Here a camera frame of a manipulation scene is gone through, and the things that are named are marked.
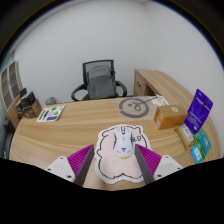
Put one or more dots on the grey backpack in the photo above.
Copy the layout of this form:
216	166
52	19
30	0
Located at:
101	83

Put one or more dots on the white sticker sheet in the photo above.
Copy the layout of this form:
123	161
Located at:
50	113

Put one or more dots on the pink cartoon-shaped mouse pad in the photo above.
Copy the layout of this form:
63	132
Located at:
113	168

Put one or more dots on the white paper card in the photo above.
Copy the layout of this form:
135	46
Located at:
162	100

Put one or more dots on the black mesh office chair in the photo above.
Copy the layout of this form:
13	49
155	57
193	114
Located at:
85	71

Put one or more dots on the blue packet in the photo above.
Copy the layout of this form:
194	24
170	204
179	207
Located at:
197	154

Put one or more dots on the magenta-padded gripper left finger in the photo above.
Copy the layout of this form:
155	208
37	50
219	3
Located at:
60	166

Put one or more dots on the purple hanging packet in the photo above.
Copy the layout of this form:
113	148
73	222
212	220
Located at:
198	111

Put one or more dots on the round clear grey-ringed mat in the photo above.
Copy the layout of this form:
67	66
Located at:
125	112

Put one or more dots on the large brown cardboard box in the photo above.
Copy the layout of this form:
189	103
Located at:
33	109

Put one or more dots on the orange cardboard box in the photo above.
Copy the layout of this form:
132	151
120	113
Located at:
170	116

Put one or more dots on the black leather sofa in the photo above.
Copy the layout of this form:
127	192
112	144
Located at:
7	140

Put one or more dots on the white blue yellow computer mouse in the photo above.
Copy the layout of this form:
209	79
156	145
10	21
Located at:
122	143

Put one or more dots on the wooden side cabinet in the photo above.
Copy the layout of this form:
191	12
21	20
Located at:
156	81

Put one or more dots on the slim tan box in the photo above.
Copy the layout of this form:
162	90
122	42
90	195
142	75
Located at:
185	135

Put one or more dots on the green packet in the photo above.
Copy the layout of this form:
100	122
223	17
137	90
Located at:
203	142

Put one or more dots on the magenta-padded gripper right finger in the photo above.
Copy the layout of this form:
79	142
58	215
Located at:
165	165

